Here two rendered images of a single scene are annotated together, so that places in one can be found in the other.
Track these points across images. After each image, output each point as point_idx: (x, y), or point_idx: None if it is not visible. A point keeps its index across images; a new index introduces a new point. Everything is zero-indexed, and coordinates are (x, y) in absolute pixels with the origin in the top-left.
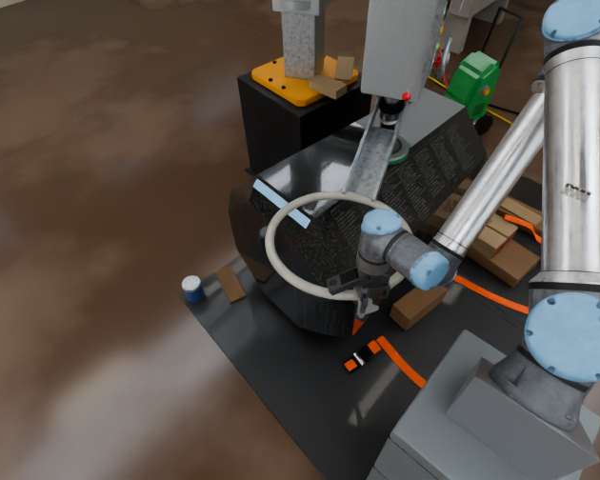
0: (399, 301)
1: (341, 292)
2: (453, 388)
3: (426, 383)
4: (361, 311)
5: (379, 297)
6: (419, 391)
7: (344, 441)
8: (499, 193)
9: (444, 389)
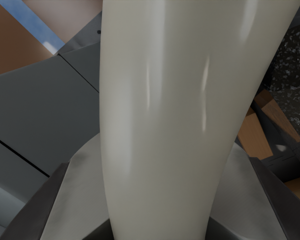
0: (256, 119)
1: (159, 109)
2: (7, 223)
3: (8, 191)
4: (50, 179)
5: (263, 108)
6: None
7: None
8: None
9: (2, 212)
